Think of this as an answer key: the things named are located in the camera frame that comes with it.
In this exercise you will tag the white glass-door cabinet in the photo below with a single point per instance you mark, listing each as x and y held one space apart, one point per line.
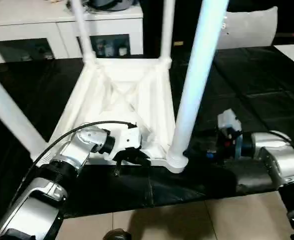
42 27

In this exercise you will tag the white flat board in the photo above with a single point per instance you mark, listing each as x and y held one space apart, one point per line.
292 55

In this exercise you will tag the grey cushion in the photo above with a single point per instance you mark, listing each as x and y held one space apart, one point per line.
251 27

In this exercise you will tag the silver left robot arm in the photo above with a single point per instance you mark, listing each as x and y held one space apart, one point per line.
82 147

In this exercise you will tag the black table mat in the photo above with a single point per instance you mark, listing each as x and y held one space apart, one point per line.
266 100

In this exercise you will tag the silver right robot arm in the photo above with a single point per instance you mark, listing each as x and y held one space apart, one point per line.
281 160

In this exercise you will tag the white plastic table top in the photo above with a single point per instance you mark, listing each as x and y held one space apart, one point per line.
127 100

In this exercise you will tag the black cabinet with yellow label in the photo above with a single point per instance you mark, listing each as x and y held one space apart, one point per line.
184 25

